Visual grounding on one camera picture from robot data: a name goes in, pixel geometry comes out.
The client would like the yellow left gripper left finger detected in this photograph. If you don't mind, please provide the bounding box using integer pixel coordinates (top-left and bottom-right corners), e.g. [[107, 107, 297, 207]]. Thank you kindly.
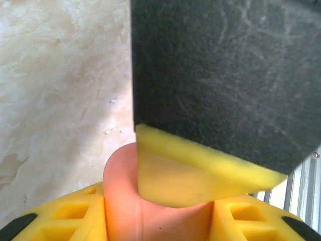
[[0, 182, 109, 241]]

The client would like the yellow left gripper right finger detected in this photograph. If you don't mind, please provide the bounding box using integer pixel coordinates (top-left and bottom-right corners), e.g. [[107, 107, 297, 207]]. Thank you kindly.
[[212, 194, 321, 241]]

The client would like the pink charging case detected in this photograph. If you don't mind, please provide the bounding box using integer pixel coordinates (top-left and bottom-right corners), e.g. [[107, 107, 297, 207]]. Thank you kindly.
[[102, 142, 215, 241]]

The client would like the aluminium front rail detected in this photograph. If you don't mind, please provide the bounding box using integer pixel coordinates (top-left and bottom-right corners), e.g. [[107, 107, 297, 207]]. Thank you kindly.
[[247, 145, 321, 231]]

